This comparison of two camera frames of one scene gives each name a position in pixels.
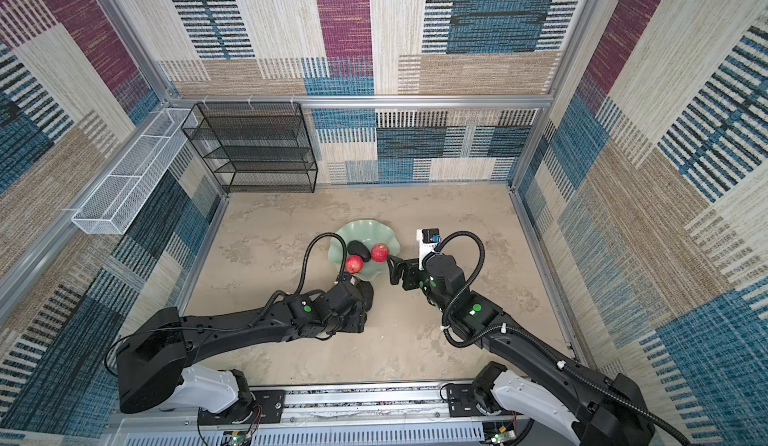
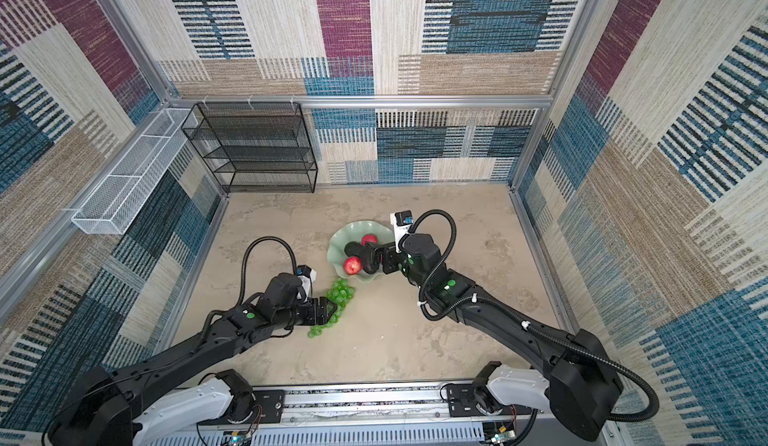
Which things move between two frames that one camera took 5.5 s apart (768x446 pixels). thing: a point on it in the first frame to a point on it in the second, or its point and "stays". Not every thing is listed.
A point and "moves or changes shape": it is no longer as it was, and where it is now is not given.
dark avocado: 355,247 stays
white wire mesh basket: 114,203 stays
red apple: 379,253 moves or changes shape
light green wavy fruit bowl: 370,232 stays
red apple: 354,264 stays
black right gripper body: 414,277 to 392,259
